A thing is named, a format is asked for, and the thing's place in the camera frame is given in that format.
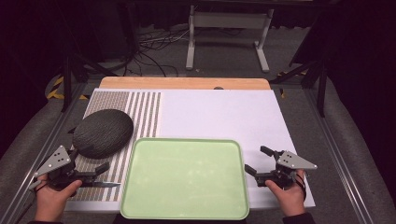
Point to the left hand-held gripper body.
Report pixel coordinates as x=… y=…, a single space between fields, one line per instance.
x=53 y=161

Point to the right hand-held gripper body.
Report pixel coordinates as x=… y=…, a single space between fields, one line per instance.
x=288 y=168

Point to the light green plastic tray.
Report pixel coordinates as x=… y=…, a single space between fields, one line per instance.
x=185 y=179

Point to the person's right hand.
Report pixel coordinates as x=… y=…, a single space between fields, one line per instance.
x=289 y=197

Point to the steel knife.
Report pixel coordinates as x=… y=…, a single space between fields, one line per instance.
x=106 y=184

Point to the aluminium rail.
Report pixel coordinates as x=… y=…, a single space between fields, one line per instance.
x=339 y=161
x=37 y=161

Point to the black metal stand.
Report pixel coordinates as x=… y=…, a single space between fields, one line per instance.
x=321 y=90
x=67 y=81

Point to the dark textured oval object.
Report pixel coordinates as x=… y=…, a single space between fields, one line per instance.
x=102 y=133

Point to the person's left hand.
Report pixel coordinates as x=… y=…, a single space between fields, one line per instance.
x=51 y=199

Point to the white metal stand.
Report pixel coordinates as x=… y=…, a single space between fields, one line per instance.
x=229 y=21

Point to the striped woven placemat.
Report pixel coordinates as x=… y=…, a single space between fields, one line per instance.
x=141 y=112

